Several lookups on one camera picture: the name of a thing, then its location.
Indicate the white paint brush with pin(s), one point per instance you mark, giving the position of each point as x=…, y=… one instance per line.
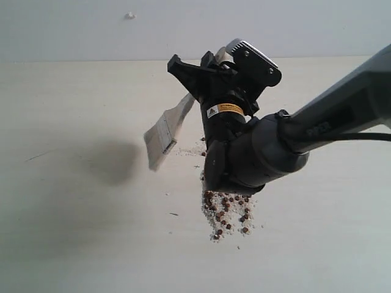
x=162, y=137

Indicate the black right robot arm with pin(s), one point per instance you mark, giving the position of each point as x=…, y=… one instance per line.
x=244, y=152

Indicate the beans and rice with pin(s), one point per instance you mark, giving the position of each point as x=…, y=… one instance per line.
x=206, y=216

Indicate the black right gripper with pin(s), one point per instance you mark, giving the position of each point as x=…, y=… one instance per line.
x=210, y=85

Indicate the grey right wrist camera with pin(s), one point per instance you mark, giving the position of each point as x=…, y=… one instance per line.
x=257, y=69

